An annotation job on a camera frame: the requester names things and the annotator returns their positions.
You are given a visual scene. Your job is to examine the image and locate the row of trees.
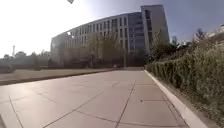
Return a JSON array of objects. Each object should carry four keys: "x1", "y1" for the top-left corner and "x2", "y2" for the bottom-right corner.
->
[
  {"x1": 0, "y1": 49, "x2": 53, "y2": 72},
  {"x1": 54, "y1": 29, "x2": 183, "y2": 69}
]

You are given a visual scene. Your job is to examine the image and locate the grey concrete slab pavement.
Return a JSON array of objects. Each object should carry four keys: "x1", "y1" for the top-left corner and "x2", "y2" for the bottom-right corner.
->
[{"x1": 0, "y1": 68, "x2": 198, "y2": 128}]

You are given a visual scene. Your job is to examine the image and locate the large curved glass building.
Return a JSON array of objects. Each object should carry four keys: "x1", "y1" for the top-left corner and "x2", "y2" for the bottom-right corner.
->
[{"x1": 49, "y1": 3, "x2": 171, "y2": 68}]

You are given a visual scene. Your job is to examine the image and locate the pale concrete kerb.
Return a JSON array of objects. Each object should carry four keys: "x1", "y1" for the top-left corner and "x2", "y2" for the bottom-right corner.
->
[{"x1": 143, "y1": 69, "x2": 209, "y2": 128}]

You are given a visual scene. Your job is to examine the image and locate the dry grass field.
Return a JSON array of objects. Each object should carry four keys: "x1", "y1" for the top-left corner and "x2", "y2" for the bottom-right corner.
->
[{"x1": 0, "y1": 67, "x2": 116, "y2": 84}]

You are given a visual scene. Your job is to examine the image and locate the green hedge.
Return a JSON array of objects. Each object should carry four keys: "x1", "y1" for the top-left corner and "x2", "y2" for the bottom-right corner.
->
[{"x1": 144, "y1": 39, "x2": 224, "y2": 124}]

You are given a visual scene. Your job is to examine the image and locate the tall mast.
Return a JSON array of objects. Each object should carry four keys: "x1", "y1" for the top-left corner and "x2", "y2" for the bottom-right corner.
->
[{"x1": 11, "y1": 45, "x2": 16, "y2": 58}]

